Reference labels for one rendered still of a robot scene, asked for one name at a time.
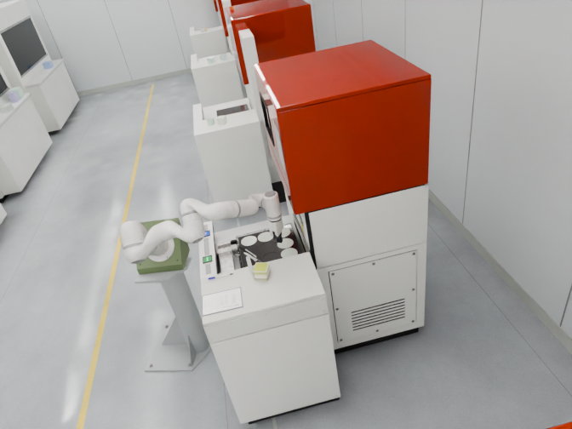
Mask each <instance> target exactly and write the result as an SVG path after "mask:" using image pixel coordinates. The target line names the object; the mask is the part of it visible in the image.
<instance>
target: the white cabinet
mask: <svg viewBox="0 0 572 429"><path fill-rule="evenodd" d="M209 344H210V346H211V349H212V351H213V354H214V357H215V360H216V362H217V364H218V367H219V369H220V372H221V375H222V378H223V380H224V382H225V384H226V389H227V391H228V393H229V395H230V398H231V400H232V404H233V406H234V409H235V410H236V413H237V417H238V419H239V421H240V424H243V423H247V422H248V423H249V424H252V423H255V422H258V421H262V420H267V419H271V418H274V417H277V416H280V415H286V414H289V413H292V412H295V411H299V410H302V409H308V408H310V407H314V406H318V405H320V404H324V403H329V402H333V401H336V400H339V399H340V387H339V381H338V375H337V368H336V362H335V351H334V345H333V339H332V333H331V327H330V321H329V314H328V313H325V314H323V315H319V316H316V317H309V318H306V319H302V320H299V321H295V322H292V323H286V324H283V325H279V326H276V327H272V328H269V329H263V330H260V331H256V332H253V333H249V334H246V335H240V336H237V337H233V338H230V339H226V340H220V341H216V342H214V343H209Z"/></svg>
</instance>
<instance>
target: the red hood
mask: <svg viewBox="0 0 572 429"><path fill-rule="evenodd" d="M254 69H255V77H256V82H257V86H258V91H259V96H260V103H261V108H262V112H263V118H264V122H265V126H266V134H267V139H268V144H269V148H270V153H271V155H272V158H273V161H274V163H275V165H276V168H277V171H278V173H279V176H280V179H281V181H282V183H283V187H284V190H285V191H286V194H287V196H288V199H289V202H290V205H291V207H292V210H293V211H294V214H295V215H299V214H303V213H306V212H310V211H313V210H318V209H324V208H327V207H331V206H335V205H339V204H343V203H349V202H352V201H357V200H360V199H364V198H367V197H373V196H378V195H381V194H385V193H388V192H395V191H399V190H402V189H406V188H410V187H413V186H420V185H424V184H427V183H428V166H429V140H430V114H431V87H432V79H431V76H432V75H431V74H430V73H428V72H426V71H424V70H422V69H421V68H419V67H418V66H416V65H414V64H412V63H410V62H409V61H407V60H405V59H404V58H402V57H400V56H399V55H397V54H394V53H393V52H392V51H390V50H388V49H386V48H384V47H383V46H381V45H379V44H378V43H376V42H374V41H372V40H367V41H362V42H359V43H351V44H347V45H343V46H339V47H334V48H331V49H323V50H318V51H315V52H311V53H306V54H299V55H295V56H291V57H287V58H282V59H278V60H271V61H267V62H263V63H259V64H255V65H254Z"/></svg>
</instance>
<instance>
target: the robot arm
mask: <svg viewBox="0 0 572 429"><path fill-rule="evenodd" d="M259 207H262V208H263V209H265V211H266V215H267V219H268V220H269V229H270V234H271V236H272V235H273V237H274V239H277V243H282V241H283V238H282V230H283V220H282V212H281V208H280V203H279V198H278V194H277V192H275V191H269V192H265V193H264V194H263V193H255V194H251V195H249V196H248V198H247V199H243V200H233V201H224V202H218V203H211V204H206V203H203V202H201V201H199V200H197V199H194V198H186V199H184V200H183V201H182V202H181V203H180V215H181V219H182V222H183V227H181V226H180V225H178V224H177V223H176V222H174V221H172V220H166V221H164V222H161V223H159V224H157V225H155V226H153V227H152V228H151V229H150V230H149V232H148V231H147V229H146V228H145V227H144V226H143V225H142V224H141V223H139V222H138V221H136V220H127V221H125V222H124V223H122V225H120V228H119V234H120V238H121V242H122V246H123V252H124V256H125V259H126V260H127V261H128V262H129V263H131V264H137V263H141V262H142V261H144V260H145V259H146V258H147V257H149V258H150V259H151V260H154V261H165V260H167V259H168V258H169V257H170V256H171V255H172V254H173V253H174V239H173V238H176V237H177V238H179V239H181V240H183V241H185V242H187V243H198V242H200V241H201V240H202V239H203V238H204V235H205V230H204V225H203V219H202V217H203V218H205V219H207V220H214V221H217V220H225V219H231V218H237V217H244V216H250V215H254V214H256V213H257V212H258V210H259Z"/></svg>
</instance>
